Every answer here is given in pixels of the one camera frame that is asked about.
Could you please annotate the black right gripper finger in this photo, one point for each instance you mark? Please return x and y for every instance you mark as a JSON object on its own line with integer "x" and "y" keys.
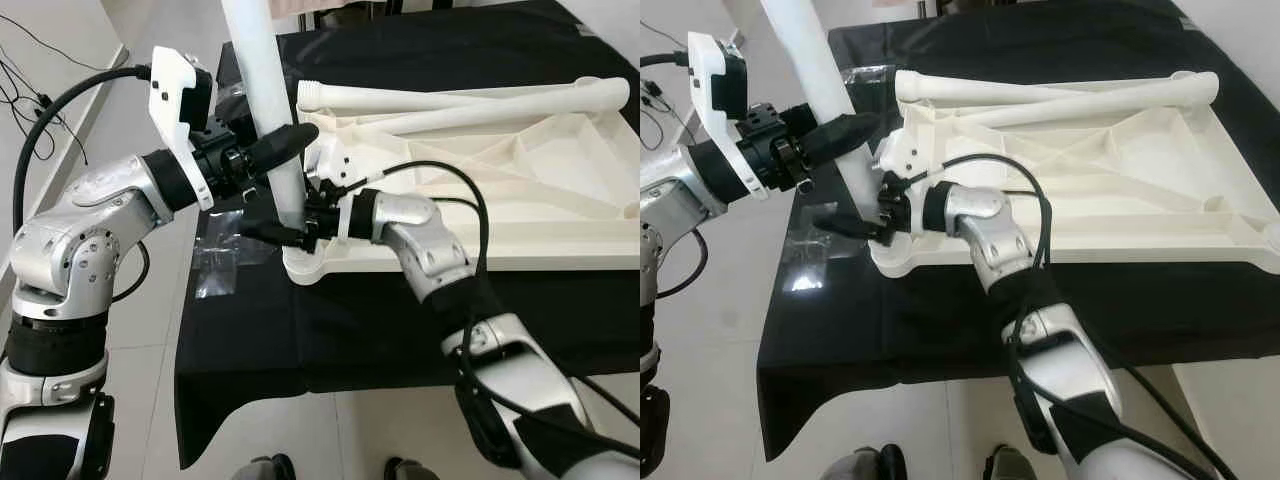
{"x": 275, "y": 235}
{"x": 845, "y": 227}

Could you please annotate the black grey robot left foot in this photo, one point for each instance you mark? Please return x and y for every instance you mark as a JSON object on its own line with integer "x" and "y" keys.
{"x": 265, "y": 470}
{"x": 860, "y": 468}

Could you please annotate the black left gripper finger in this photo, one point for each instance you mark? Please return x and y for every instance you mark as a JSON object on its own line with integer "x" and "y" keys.
{"x": 285, "y": 148}
{"x": 840, "y": 138}

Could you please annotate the black grey robot right foot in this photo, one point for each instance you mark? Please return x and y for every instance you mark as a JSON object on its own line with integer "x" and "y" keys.
{"x": 410, "y": 470}
{"x": 1010, "y": 468}

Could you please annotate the white plastic table leg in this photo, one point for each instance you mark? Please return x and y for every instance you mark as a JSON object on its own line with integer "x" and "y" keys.
{"x": 810, "y": 60}
{"x": 1268, "y": 235}
{"x": 520, "y": 108}
{"x": 1000, "y": 90}
{"x": 255, "y": 60}
{"x": 400, "y": 98}
{"x": 1110, "y": 100}

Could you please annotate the cream plastic children table top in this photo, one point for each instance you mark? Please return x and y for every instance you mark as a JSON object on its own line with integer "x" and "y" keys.
{"x": 1120, "y": 180}
{"x": 520, "y": 190}

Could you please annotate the clear plastic bag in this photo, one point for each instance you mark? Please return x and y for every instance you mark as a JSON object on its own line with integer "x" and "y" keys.
{"x": 805, "y": 265}
{"x": 215, "y": 265}
{"x": 870, "y": 75}
{"x": 235, "y": 92}

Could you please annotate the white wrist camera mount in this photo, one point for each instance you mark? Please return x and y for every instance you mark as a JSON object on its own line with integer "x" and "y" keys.
{"x": 710, "y": 100}
{"x": 170, "y": 110}
{"x": 330, "y": 160}
{"x": 900, "y": 155}

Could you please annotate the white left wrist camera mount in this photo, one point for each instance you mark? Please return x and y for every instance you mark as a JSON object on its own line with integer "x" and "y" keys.
{"x": 710, "y": 100}
{"x": 170, "y": 110}

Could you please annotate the black grey robot foot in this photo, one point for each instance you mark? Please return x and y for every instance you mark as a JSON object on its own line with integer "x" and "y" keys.
{"x": 265, "y": 470}
{"x": 860, "y": 468}
{"x": 410, "y": 470}
{"x": 1010, "y": 468}

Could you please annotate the black tablecloth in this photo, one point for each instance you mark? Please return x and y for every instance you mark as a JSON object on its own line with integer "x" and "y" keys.
{"x": 900, "y": 330}
{"x": 350, "y": 330}

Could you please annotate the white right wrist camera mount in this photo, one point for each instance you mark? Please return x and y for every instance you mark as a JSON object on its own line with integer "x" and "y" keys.
{"x": 900, "y": 155}
{"x": 330, "y": 160}

